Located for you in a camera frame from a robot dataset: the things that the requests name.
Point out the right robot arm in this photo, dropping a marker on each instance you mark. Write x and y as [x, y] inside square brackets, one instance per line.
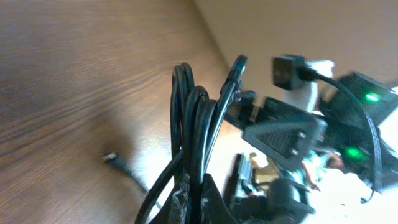
[360, 147]

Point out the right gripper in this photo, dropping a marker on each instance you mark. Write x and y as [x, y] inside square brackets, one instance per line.
[284, 133]

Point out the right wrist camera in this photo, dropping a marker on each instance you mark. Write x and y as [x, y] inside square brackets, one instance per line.
[287, 72]

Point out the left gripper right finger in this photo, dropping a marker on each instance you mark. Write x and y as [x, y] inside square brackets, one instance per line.
[213, 207]

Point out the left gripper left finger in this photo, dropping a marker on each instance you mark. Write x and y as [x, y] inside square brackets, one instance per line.
[176, 206]

